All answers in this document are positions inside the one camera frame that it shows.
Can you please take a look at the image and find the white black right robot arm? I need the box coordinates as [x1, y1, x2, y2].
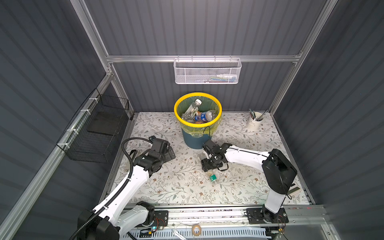
[201, 140, 297, 224]

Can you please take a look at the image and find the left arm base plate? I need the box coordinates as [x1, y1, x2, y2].
[137, 210, 169, 229]

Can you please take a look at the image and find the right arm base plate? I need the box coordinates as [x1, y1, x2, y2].
[244, 207, 289, 224]

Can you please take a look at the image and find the white wire wall basket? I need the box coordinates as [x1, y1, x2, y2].
[173, 58, 242, 85]

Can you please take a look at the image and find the clear bottle green cap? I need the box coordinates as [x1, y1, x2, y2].
[198, 153, 219, 186]

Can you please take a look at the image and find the teal waste bin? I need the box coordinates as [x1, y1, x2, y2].
[182, 130, 213, 150]

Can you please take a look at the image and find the blue Pepsi label bottle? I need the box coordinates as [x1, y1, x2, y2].
[194, 110, 217, 123]

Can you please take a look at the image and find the white pen cup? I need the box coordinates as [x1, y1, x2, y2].
[247, 117, 264, 132]

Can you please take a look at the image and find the black wire side basket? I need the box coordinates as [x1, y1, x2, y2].
[57, 91, 130, 164]

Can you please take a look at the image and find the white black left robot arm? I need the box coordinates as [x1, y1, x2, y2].
[70, 136, 176, 240]

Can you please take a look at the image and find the white label clear bottle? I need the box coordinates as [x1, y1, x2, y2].
[182, 99, 202, 122]

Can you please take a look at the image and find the tape roll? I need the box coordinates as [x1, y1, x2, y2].
[192, 224, 202, 237]

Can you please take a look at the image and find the yellow plastic bin liner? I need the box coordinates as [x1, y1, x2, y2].
[174, 92, 223, 138]

